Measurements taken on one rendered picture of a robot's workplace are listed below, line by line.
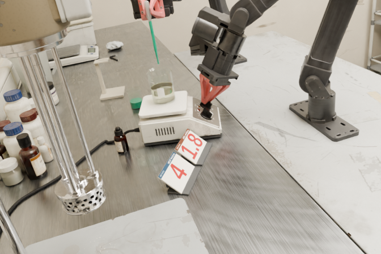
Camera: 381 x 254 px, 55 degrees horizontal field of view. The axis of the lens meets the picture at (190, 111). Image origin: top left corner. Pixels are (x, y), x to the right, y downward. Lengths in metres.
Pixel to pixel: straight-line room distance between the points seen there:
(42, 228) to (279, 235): 0.44
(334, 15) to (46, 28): 0.60
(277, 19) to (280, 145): 1.90
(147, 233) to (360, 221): 0.36
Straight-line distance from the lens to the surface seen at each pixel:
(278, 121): 0.96
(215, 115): 0.94
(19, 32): 0.42
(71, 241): 0.72
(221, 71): 0.90
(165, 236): 0.66
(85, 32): 1.93
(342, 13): 0.85
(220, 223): 0.68
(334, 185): 0.76
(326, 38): 0.86
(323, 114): 0.92
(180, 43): 2.44
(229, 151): 0.85
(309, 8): 2.81
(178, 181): 0.76
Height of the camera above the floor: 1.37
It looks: 27 degrees down
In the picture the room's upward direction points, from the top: 9 degrees counter-clockwise
